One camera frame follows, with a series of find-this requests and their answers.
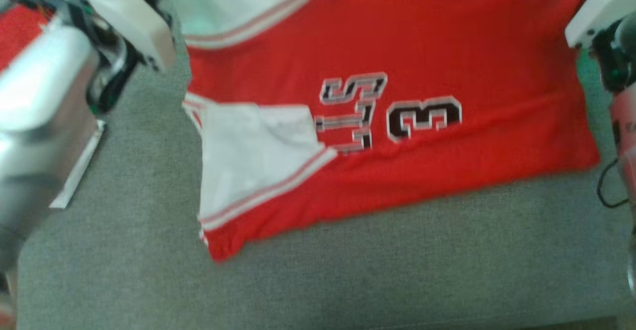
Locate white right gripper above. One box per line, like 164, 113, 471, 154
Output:
565, 0, 636, 92

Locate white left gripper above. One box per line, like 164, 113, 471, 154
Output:
65, 0, 177, 114

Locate red shorts white stripe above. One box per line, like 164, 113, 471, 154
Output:
0, 4, 108, 209

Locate red basketball jersey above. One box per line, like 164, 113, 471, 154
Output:
171, 0, 602, 263

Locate grey sofa seat cushion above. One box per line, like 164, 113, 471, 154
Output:
0, 0, 636, 330

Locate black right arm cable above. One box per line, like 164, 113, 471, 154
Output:
596, 159, 631, 209

